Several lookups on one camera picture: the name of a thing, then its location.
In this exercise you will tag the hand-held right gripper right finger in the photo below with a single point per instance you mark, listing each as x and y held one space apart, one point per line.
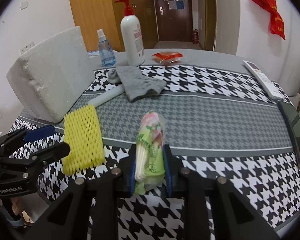
168 172

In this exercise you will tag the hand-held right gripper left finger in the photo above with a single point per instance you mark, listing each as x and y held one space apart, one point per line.
132 177

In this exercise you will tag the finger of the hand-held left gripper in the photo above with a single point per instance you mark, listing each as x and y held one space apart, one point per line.
37 133
50 152

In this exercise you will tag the yellow foam net sleeve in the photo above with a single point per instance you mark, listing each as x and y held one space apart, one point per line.
82 140

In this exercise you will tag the white foam box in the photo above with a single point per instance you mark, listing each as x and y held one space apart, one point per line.
52 75

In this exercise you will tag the grey sock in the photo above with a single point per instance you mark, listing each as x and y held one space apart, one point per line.
113 76
140 85

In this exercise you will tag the white foam tube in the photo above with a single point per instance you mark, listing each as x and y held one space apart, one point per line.
107 96

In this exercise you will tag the blue spray bottle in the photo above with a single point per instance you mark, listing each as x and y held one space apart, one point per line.
107 52

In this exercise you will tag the red snack packet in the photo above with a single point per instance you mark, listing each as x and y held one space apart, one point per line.
166 56

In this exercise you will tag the white remote control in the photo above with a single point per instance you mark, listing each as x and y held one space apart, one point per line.
262 80

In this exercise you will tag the black smartphone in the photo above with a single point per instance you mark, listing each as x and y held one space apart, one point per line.
296 130

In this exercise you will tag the white lotion pump bottle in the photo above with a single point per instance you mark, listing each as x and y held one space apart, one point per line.
132 37

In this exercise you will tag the wooden wardrobe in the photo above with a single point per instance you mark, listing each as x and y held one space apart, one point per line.
95 10

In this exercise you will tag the red fire extinguisher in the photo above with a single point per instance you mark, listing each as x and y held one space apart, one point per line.
195 37

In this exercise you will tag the dark brown door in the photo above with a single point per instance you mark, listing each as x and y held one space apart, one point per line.
175 22

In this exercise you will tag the wooden side door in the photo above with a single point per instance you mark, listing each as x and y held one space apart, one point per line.
210 17

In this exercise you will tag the taped paper notices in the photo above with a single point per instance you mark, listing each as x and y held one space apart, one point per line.
173 0

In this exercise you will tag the white wall socket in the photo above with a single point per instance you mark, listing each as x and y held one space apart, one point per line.
23 49

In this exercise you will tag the white wall switch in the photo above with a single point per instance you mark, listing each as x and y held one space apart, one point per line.
31 45

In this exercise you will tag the white wall plate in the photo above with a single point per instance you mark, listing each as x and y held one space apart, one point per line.
24 5

